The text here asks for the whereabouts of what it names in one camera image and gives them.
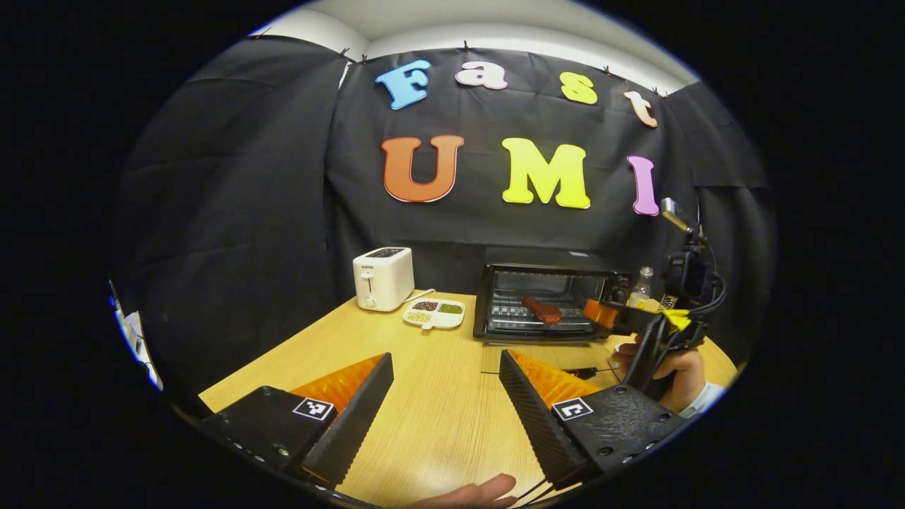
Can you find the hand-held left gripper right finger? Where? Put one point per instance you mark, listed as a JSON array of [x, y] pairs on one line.
[[537, 424]]

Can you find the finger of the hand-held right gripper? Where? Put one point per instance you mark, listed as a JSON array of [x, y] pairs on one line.
[[629, 318]]

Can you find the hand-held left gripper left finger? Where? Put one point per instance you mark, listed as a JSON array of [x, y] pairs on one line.
[[357, 424]]

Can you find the red meat piece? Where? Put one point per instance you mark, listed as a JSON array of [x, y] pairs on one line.
[[543, 311]]

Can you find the black electric oven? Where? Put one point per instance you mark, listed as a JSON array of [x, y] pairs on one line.
[[551, 261]]

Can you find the small clear glass bottle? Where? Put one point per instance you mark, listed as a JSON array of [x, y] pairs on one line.
[[642, 283]]

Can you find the small dark flat object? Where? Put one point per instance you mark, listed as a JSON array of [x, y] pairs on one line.
[[581, 370]]

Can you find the white divided snack plate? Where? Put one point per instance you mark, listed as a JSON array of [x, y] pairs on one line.
[[433, 318]]

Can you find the white toaster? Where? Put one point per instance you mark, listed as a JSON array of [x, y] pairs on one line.
[[382, 283]]

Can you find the black backdrop cloth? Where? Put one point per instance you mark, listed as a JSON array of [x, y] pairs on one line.
[[233, 212]]

